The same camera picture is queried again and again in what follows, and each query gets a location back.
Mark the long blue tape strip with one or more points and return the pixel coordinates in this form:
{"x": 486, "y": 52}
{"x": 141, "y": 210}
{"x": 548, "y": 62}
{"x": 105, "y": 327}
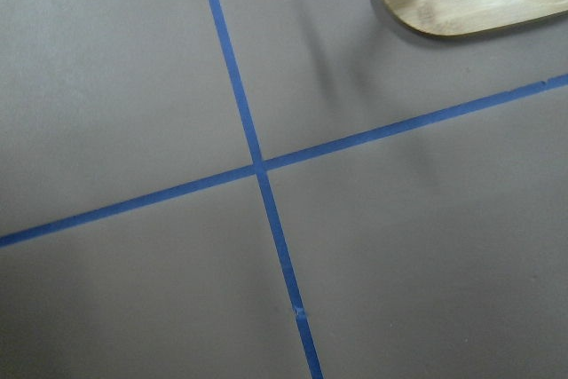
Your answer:
{"x": 265, "y": 188}

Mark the crossing blue tape strip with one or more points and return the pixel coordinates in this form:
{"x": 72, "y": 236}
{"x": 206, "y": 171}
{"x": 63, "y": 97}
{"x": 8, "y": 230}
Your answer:
{"x": 285, "y": 160}

